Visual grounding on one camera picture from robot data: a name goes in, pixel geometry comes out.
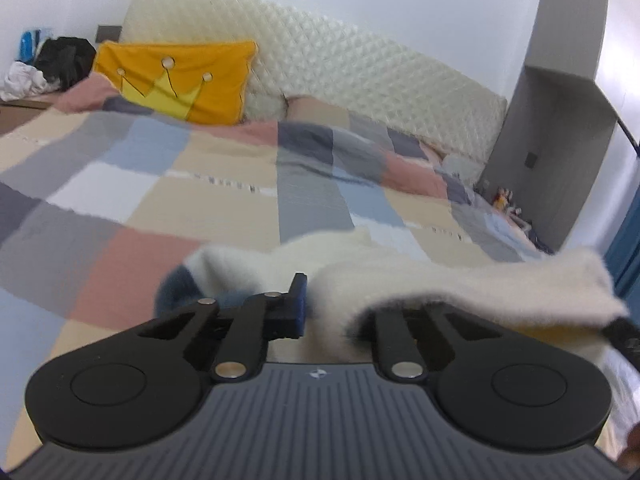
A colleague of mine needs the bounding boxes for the white fuzzy sweater blue stripes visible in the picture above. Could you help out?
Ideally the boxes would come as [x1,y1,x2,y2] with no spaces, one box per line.
[155,230,632,367]

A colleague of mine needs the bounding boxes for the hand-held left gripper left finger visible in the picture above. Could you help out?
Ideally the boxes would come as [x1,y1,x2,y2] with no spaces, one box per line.
[127,272,308,384]

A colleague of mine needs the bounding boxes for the checked patchwork blanket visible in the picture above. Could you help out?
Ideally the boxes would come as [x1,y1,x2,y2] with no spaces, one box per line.
[0,76,557,463]

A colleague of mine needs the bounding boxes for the blue curtain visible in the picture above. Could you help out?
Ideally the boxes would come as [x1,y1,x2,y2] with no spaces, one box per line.
[601,195,640,306]

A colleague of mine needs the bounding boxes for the yellow crown pillow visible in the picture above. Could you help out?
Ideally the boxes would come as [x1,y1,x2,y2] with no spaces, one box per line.
[93,40,260,127]

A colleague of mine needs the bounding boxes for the black bag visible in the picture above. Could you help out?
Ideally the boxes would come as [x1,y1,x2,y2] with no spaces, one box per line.
[33,36,98,92]

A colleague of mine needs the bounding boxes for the wooden nightstand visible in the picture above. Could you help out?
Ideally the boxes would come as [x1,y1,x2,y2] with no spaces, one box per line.
[0,91,63,113]

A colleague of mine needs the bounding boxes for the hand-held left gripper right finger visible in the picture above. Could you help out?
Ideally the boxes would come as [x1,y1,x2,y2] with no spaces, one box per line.
[372,307,504,382]

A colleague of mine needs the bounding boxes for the white crumpled cloth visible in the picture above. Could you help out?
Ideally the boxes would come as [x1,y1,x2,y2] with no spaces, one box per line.
[0,61,62,102]

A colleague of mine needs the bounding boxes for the grey cabinet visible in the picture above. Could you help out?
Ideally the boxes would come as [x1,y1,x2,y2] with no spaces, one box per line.
[477,0,617,257]

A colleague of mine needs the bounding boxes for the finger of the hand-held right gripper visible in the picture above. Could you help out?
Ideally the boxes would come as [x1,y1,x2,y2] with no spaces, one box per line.
[602,316,640,363]

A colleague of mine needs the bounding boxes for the pink pillow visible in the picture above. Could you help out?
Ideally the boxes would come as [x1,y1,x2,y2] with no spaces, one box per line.
[284,95,352,124]

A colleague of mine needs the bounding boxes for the cream quilted headboard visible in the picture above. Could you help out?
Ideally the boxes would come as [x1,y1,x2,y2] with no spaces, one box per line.
[120,0,509,181]

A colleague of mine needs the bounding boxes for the small colourful toy figure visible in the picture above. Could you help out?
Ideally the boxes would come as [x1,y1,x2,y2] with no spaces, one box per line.
[492,187,517,215]

